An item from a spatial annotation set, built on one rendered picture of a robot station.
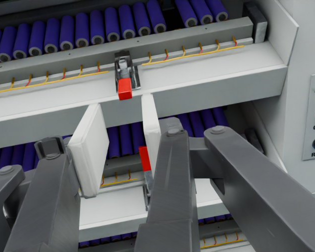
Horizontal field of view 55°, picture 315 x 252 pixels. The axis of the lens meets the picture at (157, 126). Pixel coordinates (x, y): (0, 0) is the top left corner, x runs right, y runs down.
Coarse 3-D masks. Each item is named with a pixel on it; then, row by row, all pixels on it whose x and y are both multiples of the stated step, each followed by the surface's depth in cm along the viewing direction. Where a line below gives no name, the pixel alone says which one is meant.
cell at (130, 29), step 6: (120, 6) 42; (126, 6) 42; (120, 12) 42; (126, 12) 41; (120, 18) 41; (126, 18) 40; (132, 18) 41; (120, 24) 40; (126, 24) 39; (132, 24) 40; (126, 30) 39; (132, 30) 39; (126, 36) 39; (132, 36) 40
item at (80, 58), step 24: (216, 24) 36; (240, 24) 36; (96, 48) 36; (120, 48) 35; (144, 48) 36; (168, 48) 36; (0, 72) 35; (24, 72) 36; (48, 72) 36; (96, 72) 35
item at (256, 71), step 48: (48, 0) 43; (240, 0) 44; (240, 48) 37; (288, 48) 32; (0, 96) 36; (48, 96) 35; (96, 96) 34; (192, 96) 35; (240, 96) 36; (0, 144) 36
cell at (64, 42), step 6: (66, 18) 42; (72, 18) 43; (66, 24) 41; (72, 24) 42; (60, 30) 41; (66, 30) 40; (72, 30) 41; (60, 36) 39; (66, 36) 39; (72, 36) 40; (60, 42) 39; (66, 42) 39; (72, 42) 39; (60, 48) 39; (66, 48) 39; (72, 48) 40
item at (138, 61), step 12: (192, 48) 37; (204, 48) 36; (216, 48) 37; (132, 60) 36; (144, 60) 36; (156, 60) 37; (72, 72) 36; (84, 72) 36; (0, 84) 36; (24, 84) 36
